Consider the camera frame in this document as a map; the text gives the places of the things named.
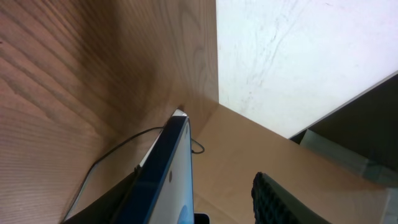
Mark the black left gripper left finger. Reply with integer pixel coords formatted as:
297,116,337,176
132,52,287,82
62,166,141,224

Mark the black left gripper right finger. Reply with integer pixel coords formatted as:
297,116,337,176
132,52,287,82
251,172,329,224

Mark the blue Galaxy smartphone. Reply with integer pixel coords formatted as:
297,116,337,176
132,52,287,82
111,116,194,224

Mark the white charger plug adapter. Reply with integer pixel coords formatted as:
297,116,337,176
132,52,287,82
172,109,187,116

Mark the brown cardboard side panel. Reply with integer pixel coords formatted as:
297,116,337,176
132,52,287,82
193,106,389,223

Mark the black charger cable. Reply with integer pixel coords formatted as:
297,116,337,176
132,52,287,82
62,126,205,223

